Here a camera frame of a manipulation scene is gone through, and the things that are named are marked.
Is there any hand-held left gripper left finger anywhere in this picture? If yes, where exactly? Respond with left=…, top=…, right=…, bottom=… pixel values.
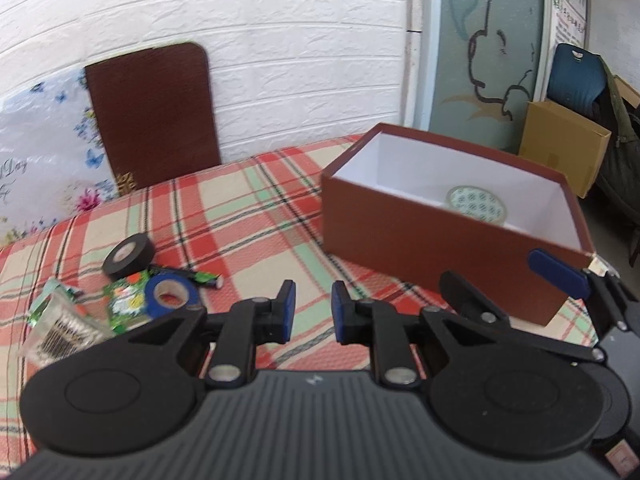
left=125, top=280, right=297, bottom=388

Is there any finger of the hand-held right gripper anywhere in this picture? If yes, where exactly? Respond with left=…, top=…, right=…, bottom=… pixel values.
left=527, top=249, right=640, bottom=341
left=439, top=271, right=608, bottom=363

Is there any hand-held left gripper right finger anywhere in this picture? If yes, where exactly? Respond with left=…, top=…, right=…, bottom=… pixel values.
left=331, top=280, right=506, bottom=388

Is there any black marker pen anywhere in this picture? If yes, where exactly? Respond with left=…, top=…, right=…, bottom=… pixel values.
left=150, top=265, right=222, bottom=289

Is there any blue tape roll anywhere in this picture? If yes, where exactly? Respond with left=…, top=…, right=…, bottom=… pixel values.
left=145, top=274, right=201, bottom=318

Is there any red-brown cardboard box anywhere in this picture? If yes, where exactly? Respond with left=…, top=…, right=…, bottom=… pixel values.
left=320, top=122, right=598, bottom=328

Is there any green packet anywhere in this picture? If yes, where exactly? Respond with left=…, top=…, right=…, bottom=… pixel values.
left=102, top=270, right=151, bottom=333

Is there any clear plastic packet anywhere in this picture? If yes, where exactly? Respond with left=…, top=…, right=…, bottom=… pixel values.
left=17, top=279, right=116, bottom=368

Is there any round green patterned tin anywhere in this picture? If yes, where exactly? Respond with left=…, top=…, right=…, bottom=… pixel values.
left=446, top=185, right=506, bottom=223

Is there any plaid blanket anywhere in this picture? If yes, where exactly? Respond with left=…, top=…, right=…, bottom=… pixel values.
left=0, top=132, right=601, bottom=466

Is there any plain cardboard box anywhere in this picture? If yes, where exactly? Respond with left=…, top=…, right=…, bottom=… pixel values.
left=518, top=101, right=612, bottom=199

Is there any dark green backpack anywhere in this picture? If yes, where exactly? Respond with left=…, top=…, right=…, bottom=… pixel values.
left=590, top=57, right=640, bottom=226

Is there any black tape roll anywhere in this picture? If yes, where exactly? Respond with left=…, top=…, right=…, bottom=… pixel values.
left=102, top=234, right=155, bottom=278

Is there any blue chair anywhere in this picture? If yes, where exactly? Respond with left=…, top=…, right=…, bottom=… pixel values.
left=546, top=43, right=608, bottom=121

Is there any brown headboard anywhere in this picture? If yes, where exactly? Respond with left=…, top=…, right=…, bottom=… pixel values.
left=84, top=42, right=222, bottom=197

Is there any door with cartoon glass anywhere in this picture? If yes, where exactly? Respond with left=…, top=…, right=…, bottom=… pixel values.
left=405, top=0, right=553, bottom=151

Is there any floral plastic bag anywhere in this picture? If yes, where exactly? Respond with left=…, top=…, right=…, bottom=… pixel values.
left=0, top=67, right=121, bottom=248

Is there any wall poster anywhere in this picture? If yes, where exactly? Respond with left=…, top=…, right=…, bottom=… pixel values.
left=550, top=0, right=591, bottom=53

